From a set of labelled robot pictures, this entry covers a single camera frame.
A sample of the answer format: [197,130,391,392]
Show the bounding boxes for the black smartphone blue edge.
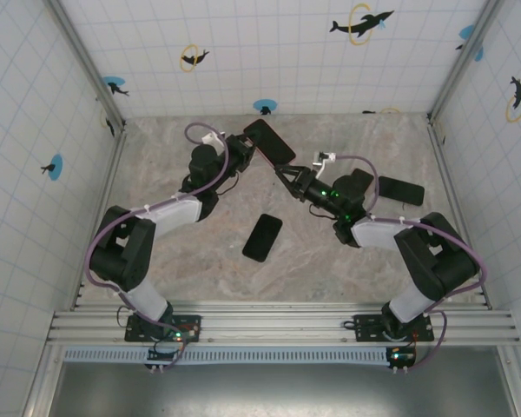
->
[242,119,297,166]

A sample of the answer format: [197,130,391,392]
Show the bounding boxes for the dark pink phone case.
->
[350,168,376,195]

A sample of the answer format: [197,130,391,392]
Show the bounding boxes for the black phone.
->
[377,175,426,207]

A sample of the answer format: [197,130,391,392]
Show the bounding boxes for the black smartphone teal edge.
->
[241,213,284,263]

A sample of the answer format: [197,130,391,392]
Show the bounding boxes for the right black adapter board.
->
[386,346,418,368]

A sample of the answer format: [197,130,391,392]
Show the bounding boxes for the black adapter board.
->
[386,346,418,368]
[145,347,187,370]

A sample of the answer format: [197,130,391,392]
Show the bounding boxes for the grey metal sheet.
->
[47,361,520,417]

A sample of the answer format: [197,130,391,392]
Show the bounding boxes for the left black adapter board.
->
[145,347,187,370]

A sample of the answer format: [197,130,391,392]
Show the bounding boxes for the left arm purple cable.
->
[83,122,232,373]

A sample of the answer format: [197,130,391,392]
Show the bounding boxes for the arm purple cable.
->
[334,154,491,374]
[83,122,232,373]

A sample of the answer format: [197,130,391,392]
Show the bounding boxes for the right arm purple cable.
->
[334,154,491,374]

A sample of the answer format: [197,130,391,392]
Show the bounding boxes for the aluminium table side rail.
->
[69,125,131,310]
[425,113,494,310]

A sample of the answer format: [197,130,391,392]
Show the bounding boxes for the aluminium mounting rail beam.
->
[45,301,521,348]

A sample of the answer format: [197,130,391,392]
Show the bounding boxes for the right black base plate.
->
[354,313,435,343]

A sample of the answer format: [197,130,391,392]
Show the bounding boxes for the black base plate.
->
[124,313,203,344]
[354,313,435,343]

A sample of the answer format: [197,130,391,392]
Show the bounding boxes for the aluminium corner post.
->
[43,0,129,134]
[425,0,505,122]

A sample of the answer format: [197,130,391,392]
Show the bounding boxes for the white slotted cable duct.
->
[63,346,394,365]

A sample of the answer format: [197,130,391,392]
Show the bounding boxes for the red-wired circuit board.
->
[173,320,201,342]

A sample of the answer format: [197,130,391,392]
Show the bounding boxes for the left base black cable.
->
[115,303,135,331]

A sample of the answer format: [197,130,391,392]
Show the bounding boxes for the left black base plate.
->
[124,313,203,344]

